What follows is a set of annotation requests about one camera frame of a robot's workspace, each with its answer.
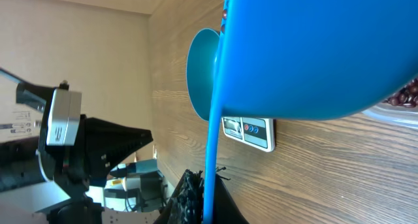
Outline teal metal bowl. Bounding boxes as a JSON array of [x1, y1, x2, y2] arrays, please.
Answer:
[[186, 28, 219, 121]]

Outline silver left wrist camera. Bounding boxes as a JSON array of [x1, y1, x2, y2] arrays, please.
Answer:
[[46, 80, 82, 146]]

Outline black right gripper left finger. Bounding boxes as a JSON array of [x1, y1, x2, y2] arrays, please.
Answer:
[[154, 169, 204, 224]]

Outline white digital kitchen scale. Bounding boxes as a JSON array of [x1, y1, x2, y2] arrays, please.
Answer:
[[221, 117, 276, 152]]

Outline red beans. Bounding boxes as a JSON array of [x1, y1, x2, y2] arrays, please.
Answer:
[[381, 8, 418, 109]]

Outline blue plastic measuring scoop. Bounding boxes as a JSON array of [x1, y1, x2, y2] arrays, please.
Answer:
[[203, 0, 417, 223]]

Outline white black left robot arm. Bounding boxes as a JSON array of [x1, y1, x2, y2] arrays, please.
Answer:
[[1, 70, 158, 223]]

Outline clear plastic container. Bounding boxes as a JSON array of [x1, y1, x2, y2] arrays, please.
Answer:
[[362, 103, 417, 129]]

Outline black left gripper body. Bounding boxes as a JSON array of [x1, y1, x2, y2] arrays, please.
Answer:
[[39, 86, 89, 198]]

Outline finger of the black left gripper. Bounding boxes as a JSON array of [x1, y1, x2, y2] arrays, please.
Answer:
[[85, 118, 153, 180]]

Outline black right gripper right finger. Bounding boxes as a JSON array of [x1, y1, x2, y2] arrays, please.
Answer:
[[213, 167, 249, 224]]

